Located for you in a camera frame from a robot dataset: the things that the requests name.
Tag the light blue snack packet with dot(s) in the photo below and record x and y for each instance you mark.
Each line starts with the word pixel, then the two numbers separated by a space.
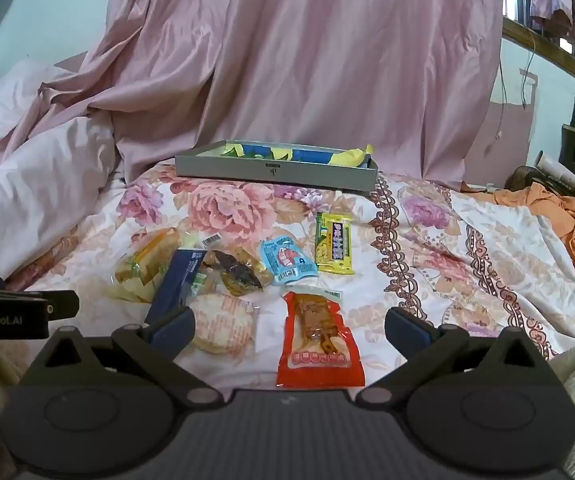
pixel 285 260

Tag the dark round object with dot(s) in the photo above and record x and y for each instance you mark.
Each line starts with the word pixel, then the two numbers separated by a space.
pixel 525 177

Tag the yellow and blue patterned paper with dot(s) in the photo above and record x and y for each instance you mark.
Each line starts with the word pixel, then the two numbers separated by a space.
pixel 312 156

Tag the pink satin sheet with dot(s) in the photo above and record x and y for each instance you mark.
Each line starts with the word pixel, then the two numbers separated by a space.
pixel 292 60

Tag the dark brown dried snack packet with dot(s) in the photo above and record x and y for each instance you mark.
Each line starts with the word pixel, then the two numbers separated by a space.
pixel 235 270

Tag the yellow snack packet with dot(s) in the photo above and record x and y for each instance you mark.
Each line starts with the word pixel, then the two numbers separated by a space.
pixel 333 245

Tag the dark blue snack packet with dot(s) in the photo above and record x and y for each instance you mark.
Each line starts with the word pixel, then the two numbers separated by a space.
pixel 175 280

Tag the grey cardboard box tray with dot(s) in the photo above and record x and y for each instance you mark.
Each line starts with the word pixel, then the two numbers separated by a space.
pixel 247 172

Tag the red snack packet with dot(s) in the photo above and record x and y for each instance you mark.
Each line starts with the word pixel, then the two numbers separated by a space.
pixel 317 345

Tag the white tube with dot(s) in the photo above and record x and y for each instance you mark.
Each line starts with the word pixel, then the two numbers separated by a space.
pixel 557 167

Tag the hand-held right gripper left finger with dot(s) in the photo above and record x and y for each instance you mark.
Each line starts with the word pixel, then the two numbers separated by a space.
pixel 172 330

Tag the white wall fixture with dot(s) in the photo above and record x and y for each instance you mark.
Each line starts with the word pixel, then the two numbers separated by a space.
pixel 528 82

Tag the sandwich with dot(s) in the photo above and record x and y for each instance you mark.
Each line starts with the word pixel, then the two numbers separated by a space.
pixel 142 260

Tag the orange paper bag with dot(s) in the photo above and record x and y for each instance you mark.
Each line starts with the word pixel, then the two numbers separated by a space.
pixel 562 210

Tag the golden snack packet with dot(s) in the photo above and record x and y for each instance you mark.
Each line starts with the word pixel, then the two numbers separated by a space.
pixel 253 260

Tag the pale pink quilt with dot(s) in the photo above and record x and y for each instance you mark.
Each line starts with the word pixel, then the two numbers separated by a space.
pixel 32 185

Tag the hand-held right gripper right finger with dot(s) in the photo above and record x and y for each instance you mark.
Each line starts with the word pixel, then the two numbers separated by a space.
pixel 407 330

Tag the round rice cracker packet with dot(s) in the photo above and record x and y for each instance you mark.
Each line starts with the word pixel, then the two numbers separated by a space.
pixel 225 327

